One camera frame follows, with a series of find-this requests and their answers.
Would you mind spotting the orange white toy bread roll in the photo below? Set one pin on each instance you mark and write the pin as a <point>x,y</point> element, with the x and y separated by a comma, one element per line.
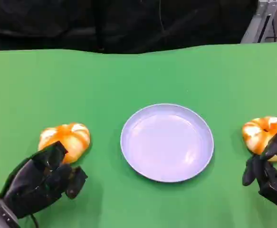
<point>68,137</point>
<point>254,137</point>

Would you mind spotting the black backdrop cloth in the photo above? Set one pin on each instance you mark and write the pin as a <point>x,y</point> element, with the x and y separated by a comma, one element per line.
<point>105,23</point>

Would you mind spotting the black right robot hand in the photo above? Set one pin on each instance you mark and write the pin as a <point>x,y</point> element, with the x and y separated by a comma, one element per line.
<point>271,175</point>

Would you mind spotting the green table cloth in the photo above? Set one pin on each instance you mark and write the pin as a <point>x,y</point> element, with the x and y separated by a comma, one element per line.
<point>138,78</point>

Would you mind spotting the grey metal frame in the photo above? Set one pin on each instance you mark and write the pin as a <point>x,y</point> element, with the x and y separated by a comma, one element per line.
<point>257,26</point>

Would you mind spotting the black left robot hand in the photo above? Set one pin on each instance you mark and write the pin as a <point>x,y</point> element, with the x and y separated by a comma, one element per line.
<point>36,183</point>

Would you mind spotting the lilac plate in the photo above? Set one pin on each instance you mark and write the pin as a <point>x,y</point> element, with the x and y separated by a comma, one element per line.
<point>166,145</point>

